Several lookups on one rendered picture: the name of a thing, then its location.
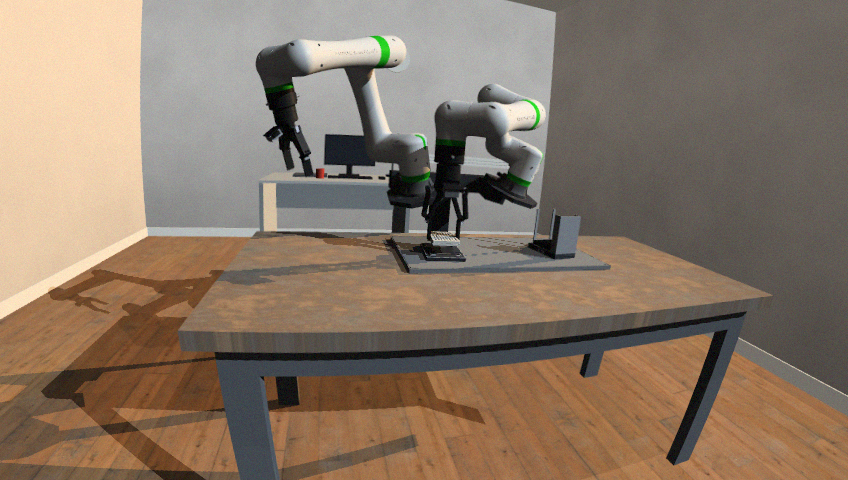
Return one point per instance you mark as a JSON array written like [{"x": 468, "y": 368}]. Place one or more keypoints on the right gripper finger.
[
  {"x": 302, "y": 145},
  {"x": 284, "y": 145}
]

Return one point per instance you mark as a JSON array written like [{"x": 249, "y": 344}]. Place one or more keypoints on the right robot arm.
[{"x": 276, "y": 65}]

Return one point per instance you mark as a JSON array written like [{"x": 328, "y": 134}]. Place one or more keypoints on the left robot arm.
[{"x": 455, "y": 120}]

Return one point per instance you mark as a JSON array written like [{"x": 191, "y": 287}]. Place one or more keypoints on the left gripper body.
[{"x": 449, "y": 173}]

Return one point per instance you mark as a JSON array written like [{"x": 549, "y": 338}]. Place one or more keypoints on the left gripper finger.
[
  {"x": 461, "y": 218},
  {"x": 429, "y": 216}
]

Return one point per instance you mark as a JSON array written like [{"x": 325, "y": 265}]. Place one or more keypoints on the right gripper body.
[{"x": 287, "y": 118}]

